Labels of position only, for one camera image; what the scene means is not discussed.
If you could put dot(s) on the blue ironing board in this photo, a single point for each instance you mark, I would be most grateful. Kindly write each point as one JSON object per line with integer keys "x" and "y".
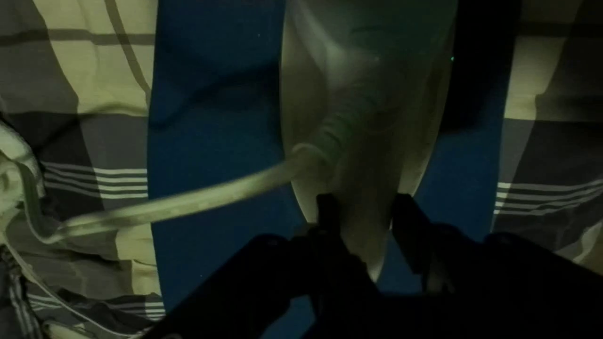
{"x": 207, "y": 94}

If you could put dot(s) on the white clothes iron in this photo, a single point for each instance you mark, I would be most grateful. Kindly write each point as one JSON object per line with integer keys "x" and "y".
{"x": 369, "y": 81}

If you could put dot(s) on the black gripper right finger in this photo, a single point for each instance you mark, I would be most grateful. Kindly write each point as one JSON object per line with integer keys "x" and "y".
{"x": 489, "y": 288}

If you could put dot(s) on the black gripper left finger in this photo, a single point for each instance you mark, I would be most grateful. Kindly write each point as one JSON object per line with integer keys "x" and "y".
{"x": 282, "y": 282}

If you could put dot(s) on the plaid bed comforter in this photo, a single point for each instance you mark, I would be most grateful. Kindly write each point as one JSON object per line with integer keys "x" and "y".
{"x": 75, "y": 86}

